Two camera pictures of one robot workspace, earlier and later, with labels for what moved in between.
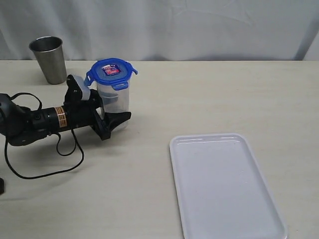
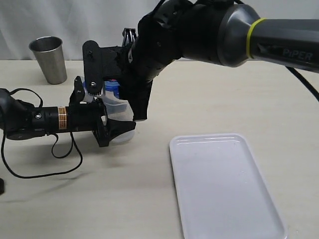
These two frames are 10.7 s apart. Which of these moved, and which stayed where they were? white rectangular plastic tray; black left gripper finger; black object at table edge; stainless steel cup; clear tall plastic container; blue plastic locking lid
Moved: clear tall plastic container; black left gripper finger; blue plastic locking lid
Stayed: black object at table edge; stainless steel cup; white rectangular plastic tray
